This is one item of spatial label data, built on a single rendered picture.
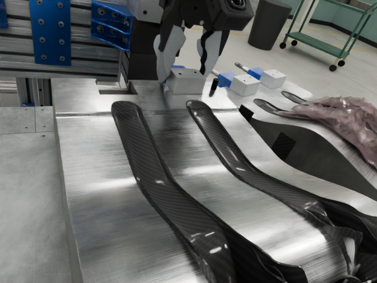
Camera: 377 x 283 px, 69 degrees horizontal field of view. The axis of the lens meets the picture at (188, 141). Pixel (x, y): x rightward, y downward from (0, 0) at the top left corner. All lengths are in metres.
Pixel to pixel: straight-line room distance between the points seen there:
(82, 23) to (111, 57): 0.12
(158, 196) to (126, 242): 0.08
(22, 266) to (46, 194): 0.09
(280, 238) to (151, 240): 0.09
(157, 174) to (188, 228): 0.10
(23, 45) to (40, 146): 0.44
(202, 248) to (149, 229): 0.04
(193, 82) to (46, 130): 0.24
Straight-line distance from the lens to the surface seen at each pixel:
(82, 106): 0.36
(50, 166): 0.41
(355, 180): 0.46
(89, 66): 0.86
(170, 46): 0.41
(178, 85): 0.42
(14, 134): 0.47
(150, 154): 0.32
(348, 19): 8.95
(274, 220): 0.23
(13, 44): 0.84
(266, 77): 0.66
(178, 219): 0.23
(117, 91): 0.44
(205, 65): 0.45
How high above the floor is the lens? 1.09
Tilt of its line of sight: 36 degrees down
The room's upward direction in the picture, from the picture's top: 17 degrees clockwise
